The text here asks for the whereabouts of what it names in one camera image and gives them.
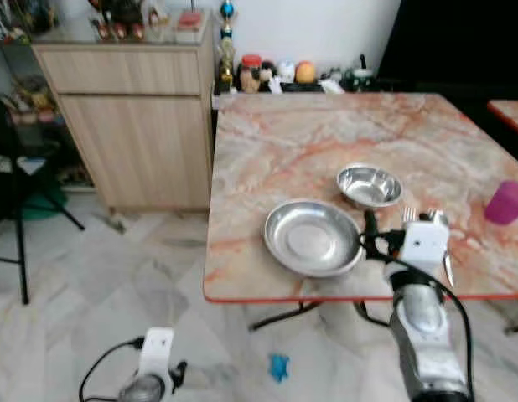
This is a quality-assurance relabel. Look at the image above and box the orange round ornament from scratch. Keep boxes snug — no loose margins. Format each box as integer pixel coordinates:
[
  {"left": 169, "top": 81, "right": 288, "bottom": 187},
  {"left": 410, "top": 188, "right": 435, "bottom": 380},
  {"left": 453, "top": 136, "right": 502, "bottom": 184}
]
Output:
[{"left": 294, "top": 60, "right": 318, "bottom": 85}]

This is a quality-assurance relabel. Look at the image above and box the green round basin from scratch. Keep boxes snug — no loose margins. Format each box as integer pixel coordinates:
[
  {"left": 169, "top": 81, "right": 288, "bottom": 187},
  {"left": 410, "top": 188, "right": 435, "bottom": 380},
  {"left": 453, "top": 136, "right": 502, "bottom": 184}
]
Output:
[{"left": 23, "top": 188, "right": 69, "bottom": 221}]

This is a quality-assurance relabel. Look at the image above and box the black television screen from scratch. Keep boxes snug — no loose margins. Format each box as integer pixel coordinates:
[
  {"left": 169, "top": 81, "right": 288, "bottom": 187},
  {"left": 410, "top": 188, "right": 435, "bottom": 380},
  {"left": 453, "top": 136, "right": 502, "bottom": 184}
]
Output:
[{"left": 379, "top": 0, "right": 518, "bottom": 86}]

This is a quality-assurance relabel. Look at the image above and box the steel fork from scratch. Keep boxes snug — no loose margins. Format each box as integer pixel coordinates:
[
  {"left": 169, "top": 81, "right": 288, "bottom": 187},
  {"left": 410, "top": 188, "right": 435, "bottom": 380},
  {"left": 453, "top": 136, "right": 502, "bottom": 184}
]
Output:
[{"left": 401, "top": 206, "right": 420, "bottom": 228}]

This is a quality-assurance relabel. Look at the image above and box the dark green pot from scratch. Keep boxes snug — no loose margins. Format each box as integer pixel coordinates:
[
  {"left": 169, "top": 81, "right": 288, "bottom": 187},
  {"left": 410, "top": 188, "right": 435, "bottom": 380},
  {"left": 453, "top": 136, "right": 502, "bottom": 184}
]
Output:
[{"left": 350, "top": 54, "right": 376, "bottom": 90}]

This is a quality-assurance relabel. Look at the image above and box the pink plastic cup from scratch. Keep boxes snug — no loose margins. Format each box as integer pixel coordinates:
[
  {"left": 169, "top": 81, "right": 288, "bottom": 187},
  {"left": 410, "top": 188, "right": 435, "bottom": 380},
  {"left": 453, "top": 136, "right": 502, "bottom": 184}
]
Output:
[{"left": 484, "top": 180, "right": 518, "bottom": 226}]

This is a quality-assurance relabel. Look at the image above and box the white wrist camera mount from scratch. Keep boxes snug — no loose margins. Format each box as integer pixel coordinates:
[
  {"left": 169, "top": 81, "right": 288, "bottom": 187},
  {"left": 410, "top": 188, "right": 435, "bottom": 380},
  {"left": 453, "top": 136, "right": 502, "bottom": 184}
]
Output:
[
  {"left": 137, "top": 327, "right": 175, "bottom": 379},
  {"left": 401, "top": 219, "right": 451, "bottom": 279}
]

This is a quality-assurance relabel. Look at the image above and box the blue topped golden trophy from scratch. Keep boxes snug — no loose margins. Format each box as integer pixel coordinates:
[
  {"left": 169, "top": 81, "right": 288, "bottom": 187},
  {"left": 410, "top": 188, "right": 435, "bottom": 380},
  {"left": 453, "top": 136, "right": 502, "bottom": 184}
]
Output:
[{"left": 217, "top": 0, "right": 238, "bottom": 86}]

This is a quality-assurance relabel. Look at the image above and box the marble pattern folding table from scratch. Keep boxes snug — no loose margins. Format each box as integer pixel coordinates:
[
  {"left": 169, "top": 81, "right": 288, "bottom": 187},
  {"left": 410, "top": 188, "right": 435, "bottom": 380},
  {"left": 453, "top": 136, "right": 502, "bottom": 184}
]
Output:
[{"left": 203, "top": 91, "right": 518, "bottom": 331}]

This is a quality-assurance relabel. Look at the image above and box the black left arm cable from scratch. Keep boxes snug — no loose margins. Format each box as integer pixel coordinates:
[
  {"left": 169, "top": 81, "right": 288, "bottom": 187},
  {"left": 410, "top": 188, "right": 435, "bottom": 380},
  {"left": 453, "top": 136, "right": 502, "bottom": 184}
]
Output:
[{"left": 78, "top": 337, "right": 148, "bottom": 402}]

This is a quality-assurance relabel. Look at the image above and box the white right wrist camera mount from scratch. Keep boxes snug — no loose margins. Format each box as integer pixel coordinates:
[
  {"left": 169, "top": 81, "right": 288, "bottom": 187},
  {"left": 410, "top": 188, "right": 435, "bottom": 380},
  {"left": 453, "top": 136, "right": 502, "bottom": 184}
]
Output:
[{"left": 401, "top": 219, "right": 451, "bottom": 279}]

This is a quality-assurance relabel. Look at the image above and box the red edged side table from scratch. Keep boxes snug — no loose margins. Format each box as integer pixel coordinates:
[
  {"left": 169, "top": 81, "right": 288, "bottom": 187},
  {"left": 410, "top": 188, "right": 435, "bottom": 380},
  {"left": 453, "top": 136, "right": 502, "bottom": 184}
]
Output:
[{"left": 486, "top": 99, "right": 518, "bottom": 140}]

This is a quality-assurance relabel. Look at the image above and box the light wooden cabinet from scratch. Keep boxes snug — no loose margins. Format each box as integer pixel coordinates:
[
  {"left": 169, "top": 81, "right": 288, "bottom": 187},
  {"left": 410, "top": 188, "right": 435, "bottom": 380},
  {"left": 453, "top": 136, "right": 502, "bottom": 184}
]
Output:
[{"left": 32, "top": 15, "right": 217, "bottom": 212}]

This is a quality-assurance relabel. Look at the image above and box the small steel bowl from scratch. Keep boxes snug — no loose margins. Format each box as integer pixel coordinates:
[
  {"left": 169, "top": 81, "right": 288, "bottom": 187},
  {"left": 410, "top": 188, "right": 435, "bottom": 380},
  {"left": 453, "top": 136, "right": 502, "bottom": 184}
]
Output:
[{"left": 336, "top": 164, "right": 404, "bottom": 210}]

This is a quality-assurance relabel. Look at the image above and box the dark figurine with red base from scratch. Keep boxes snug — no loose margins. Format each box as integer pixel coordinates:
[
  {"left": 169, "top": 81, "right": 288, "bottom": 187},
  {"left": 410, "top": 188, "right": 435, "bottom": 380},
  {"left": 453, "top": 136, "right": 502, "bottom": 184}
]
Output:
[{"left": 90, "top": 0, "right": 149, "bottom": 42}]

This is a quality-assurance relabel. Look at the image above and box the red lidded clear container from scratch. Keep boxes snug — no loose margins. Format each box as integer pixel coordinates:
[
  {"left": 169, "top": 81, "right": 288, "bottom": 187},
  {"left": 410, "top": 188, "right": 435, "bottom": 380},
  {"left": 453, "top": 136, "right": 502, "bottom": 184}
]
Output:
[{"left": 174, "top": 9, "right": 206, "bottom": 44}]

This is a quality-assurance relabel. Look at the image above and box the small blue floor object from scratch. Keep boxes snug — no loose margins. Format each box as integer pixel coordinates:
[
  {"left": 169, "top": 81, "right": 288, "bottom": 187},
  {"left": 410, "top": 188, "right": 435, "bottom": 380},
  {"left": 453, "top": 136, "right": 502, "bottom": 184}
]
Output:
[{"left": 268, "top": 353, "right": 292, "bottom": 384}]

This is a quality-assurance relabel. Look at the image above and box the red lidded brown jar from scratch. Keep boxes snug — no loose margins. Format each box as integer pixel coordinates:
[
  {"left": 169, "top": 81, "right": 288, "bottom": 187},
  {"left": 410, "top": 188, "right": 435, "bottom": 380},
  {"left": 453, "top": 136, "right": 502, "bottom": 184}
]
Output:
[{"left": 239, "top": 54, "right": 263, "bottom": 93}]

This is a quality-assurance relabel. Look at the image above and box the black folding chair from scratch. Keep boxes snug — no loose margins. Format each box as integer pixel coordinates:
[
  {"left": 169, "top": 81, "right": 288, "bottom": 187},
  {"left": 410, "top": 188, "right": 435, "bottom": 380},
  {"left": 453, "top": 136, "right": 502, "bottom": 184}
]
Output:
[{"left": 0, "top": 90, "right": 86, "bottom": 306}]

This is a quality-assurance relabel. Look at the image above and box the steel spoon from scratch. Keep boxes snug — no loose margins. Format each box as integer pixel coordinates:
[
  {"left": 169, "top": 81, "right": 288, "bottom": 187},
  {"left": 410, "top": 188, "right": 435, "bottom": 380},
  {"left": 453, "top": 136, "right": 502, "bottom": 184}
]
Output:
[{"left": 430, "top": 209, "right": 455, "bottom": 287}]

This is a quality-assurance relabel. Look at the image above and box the cluttered open shelf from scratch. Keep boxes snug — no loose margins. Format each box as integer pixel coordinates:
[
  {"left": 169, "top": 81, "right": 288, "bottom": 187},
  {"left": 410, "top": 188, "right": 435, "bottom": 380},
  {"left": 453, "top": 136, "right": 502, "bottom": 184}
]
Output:
[{"left": 0, "top": 0, "right": 63, "bottom": 189}]

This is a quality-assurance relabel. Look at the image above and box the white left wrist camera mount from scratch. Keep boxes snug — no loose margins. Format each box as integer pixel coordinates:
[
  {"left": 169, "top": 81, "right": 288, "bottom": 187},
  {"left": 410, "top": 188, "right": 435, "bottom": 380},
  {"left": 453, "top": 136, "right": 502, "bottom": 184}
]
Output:
[{"left": 137, "top": 327, "right": 175, "bottom": 379}]

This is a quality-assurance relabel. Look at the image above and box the shallow steel plate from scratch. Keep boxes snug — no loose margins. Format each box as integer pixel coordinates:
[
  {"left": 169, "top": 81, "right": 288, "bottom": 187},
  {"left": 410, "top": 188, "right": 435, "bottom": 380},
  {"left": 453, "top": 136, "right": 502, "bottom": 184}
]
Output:
[{"left": 264, "top": 199, "right": 365, "bottom": 278}]

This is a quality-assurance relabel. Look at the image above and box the small white ornament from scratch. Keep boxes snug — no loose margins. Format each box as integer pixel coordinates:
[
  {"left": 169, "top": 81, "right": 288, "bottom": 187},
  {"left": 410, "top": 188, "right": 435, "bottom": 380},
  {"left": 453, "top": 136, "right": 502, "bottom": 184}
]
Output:
[{"left": 276, "top": 59, "right": 296, "bottom": 84}]

